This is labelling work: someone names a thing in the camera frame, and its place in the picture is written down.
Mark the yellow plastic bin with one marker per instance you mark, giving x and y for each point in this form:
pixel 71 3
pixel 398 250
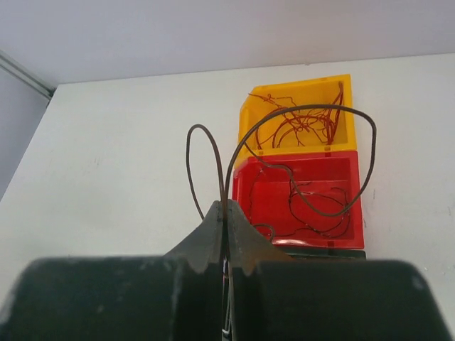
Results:
pixel 299 131

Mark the left aluminium frame post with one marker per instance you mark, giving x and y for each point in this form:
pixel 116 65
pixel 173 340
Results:
pixel 15 69

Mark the black plastic bin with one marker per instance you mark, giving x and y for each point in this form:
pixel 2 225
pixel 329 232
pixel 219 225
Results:
pixel 321 254

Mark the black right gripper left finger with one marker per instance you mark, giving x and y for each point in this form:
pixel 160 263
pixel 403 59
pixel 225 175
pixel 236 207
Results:
pixel 176 296

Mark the red plastic bin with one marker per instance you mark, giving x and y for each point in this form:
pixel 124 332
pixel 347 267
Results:
pixel 303 200

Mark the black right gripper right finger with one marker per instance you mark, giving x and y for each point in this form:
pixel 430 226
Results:
pixel 277 297

